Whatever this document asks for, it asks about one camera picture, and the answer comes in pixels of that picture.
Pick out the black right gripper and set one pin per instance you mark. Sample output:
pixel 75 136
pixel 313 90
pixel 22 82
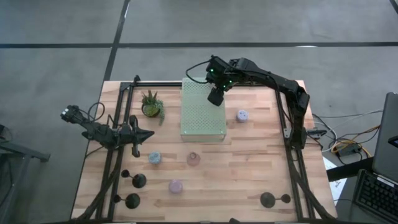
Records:
pixel 226 77

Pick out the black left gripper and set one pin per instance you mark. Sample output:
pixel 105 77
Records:
pixel 134 123

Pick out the blue patterned candle tin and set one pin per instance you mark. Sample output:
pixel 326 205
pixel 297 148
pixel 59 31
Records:
pixel 155 157

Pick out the white purple patterned candle tin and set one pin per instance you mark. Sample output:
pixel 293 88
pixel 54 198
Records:
pixel 242 115

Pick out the black metal taper candlestick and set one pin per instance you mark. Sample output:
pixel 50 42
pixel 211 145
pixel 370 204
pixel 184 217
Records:
pixel 139 181
pixel 132 201
pixel 268 199

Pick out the pink ribbed glass candle holder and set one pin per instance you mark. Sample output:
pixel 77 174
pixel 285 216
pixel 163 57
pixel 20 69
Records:
pixel 193 159

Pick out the pink floral candle tin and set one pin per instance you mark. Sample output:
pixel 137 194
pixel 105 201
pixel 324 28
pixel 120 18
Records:
pixel 175 186

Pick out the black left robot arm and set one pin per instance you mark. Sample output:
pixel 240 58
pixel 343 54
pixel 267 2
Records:
pixel 99 132

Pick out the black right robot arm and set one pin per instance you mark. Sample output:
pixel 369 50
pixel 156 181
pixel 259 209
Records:
pixel 280 81

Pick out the green perforated metal shelf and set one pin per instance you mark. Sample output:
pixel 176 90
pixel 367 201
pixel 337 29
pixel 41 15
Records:
pixel 199 118

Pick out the potted succulent plant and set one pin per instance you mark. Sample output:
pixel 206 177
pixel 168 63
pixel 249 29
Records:
pixel 151 107

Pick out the grey metal stand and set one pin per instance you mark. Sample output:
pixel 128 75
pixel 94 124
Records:
pixel 28 154

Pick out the black power adapter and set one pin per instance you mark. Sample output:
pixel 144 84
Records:
pixel 349 151

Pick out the black side desk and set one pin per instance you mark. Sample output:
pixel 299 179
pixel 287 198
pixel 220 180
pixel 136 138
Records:
pixel 348 169

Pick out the white printed paper sheet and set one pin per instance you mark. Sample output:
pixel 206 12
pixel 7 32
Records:
pixel 339 191

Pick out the grey laptop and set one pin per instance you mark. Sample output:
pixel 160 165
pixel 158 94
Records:
pixel 385 140

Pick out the black keyboard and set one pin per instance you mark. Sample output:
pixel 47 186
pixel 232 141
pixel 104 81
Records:
pixel 377 196

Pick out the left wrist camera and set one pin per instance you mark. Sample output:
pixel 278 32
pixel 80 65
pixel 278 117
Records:
pixel 125 133

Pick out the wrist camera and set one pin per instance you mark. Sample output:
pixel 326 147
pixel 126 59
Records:
pixel 213 67
pixel 125 133

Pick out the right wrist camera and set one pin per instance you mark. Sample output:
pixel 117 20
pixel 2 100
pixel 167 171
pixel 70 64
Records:
pixel 213 67

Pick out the black aluminium table frame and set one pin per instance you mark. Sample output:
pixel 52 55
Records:
pixel 149 84

